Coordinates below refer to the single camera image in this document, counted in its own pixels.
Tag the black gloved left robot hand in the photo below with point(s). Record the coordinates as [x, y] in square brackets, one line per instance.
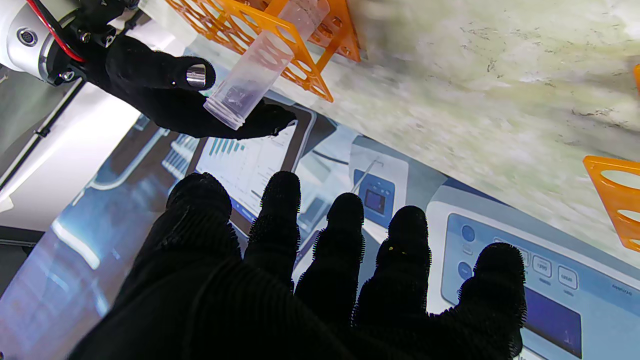
[200, 300]

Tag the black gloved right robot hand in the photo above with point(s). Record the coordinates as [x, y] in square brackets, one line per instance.
[150, 85]

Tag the clear plastic test tube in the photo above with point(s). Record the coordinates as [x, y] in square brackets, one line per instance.
[250, 80]

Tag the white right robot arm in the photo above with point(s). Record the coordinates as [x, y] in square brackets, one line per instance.
[20, 40]

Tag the orange test tube rack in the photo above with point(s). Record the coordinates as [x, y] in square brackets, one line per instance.
[607, 190]
[305, 65]

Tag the printed laboratory backdrop poster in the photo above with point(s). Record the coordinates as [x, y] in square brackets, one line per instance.
[450, 225]

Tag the black backdrop frame pole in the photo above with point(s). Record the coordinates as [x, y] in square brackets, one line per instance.
[42, 132]

